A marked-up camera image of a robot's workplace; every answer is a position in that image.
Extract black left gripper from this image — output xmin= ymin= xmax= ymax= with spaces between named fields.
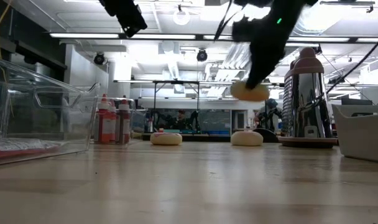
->
xmin=98 ymin=0 xmax=148 ymax=38

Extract person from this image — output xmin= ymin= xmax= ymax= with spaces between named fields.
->
xmin=256 ymin=98 xmax=284 ymax=133
xmin=173 ymin=108 xmax=190 ymax=130

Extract white round ceiling fixture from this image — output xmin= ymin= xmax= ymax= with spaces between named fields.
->
xmin=172 ymin=7 xmax=191 ymax=26

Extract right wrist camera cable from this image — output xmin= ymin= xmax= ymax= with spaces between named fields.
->
xmin=213 ymin=0 xmax=239 ymax=42

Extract grey plastic bin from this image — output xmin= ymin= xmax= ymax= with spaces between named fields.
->
xmin=331 ymin=104 xmax=378 ymax=164

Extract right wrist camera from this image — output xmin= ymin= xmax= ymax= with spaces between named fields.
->
xmin=231 ymin=17 xmax=256 ymax=43

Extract black ceiling light rail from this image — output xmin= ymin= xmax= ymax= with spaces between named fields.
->
xmin=48 ymin=32 xmax=378 ymax=44

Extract green frosted toy donut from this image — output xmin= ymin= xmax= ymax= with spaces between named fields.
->
xmin=229 ymin=80 xmax=270 ymax=103

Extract orange sprinkled toy donut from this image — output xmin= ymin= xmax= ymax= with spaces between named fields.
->
xmin=230 ymin=130 xmax=264 ymax=147

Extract red cap orange bottle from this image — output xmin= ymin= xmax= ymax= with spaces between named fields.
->
xmin=95 ymin=93 xmax=113 ymax=144

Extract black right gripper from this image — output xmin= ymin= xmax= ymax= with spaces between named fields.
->
xmin=244 ymin=0 xmax=319 ymax=90

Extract long black power cable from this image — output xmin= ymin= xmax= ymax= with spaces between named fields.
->
xmin=326 ymin=29 xmax=378 ymax=96

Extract red packet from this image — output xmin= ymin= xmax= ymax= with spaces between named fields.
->
xmin=0 ymin=138 xmax=64 ymax=161

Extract dark background table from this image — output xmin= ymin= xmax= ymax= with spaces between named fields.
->
xmin=139 ymin=132 xmax=233 ymax=142

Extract wide clear plastic bin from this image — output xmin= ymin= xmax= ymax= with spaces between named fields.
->
xmin=0 ymin=52 xmax=101 ymax=167

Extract black background rig frame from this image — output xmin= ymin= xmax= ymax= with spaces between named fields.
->
xmin=114 ymin=79 xmax=286 ymax=131

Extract yellow cable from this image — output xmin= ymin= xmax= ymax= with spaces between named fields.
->
xmin=0 ymin=0 xmax=13 ymax=85

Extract pink frosted toy donut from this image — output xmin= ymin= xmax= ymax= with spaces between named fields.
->
xmin=149 ymin=131 xmax=183 ymax=146

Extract narrow clear plastic bin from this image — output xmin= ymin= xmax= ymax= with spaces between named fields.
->
xmin=95 ymin=93 xmax=146 ymax=146

